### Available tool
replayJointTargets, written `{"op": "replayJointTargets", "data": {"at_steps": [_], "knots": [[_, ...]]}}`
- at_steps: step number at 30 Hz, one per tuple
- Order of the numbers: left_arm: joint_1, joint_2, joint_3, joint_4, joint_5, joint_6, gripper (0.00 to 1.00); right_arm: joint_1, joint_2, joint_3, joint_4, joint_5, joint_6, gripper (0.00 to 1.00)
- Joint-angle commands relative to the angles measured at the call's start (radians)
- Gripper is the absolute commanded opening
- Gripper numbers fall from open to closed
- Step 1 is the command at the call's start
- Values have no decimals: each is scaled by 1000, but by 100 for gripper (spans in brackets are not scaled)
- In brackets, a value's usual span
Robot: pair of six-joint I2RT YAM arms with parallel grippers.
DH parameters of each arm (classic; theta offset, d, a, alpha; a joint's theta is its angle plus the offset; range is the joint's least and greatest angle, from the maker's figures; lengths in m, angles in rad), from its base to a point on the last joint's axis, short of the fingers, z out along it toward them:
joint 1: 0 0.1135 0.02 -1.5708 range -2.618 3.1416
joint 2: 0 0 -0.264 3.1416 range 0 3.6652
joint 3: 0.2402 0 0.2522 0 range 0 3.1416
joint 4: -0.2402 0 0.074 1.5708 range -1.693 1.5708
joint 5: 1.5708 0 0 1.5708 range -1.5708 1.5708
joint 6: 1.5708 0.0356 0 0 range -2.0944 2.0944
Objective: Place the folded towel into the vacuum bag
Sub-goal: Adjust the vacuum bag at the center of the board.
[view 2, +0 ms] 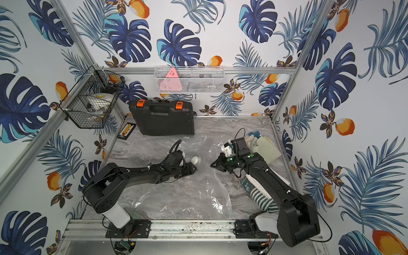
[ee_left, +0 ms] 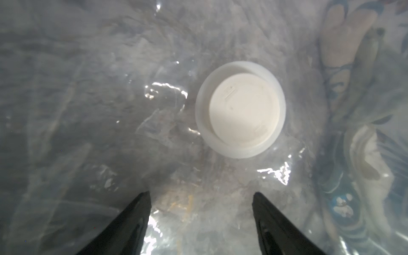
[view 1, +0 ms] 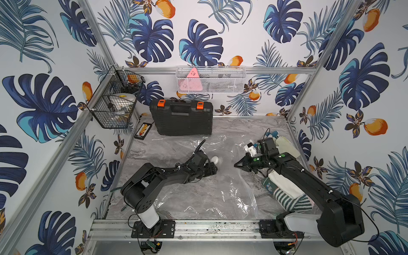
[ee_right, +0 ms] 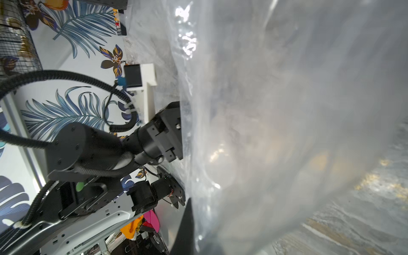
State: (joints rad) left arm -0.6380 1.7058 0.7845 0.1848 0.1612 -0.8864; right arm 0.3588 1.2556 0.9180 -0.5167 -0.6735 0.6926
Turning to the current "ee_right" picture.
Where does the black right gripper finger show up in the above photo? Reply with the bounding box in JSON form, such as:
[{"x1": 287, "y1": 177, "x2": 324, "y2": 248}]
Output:
[{"x1": 170, "y1": 198, "x2": 195, "y2": 255}]

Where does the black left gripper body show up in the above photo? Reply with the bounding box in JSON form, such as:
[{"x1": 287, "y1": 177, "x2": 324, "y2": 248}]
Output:
[{"x1": 138, "y1": 101, "x2": 183, "y2": 162}]

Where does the clear plastic vacuum bag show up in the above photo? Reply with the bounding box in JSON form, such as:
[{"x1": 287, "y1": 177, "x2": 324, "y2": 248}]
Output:
[{"x1": 125, "y1": 1, "x2": 408, "y2": 255}]

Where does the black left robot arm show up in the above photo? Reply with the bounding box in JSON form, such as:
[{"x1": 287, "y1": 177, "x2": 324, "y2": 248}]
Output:
[{"x1": 1, "y1": 70, "x2": 186, "y2": 255}]

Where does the black wire basket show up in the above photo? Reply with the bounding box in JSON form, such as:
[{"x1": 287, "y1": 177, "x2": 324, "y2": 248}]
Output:
[{"x1": 1, "y1": 1, "x2": 43, "y2": 81}]

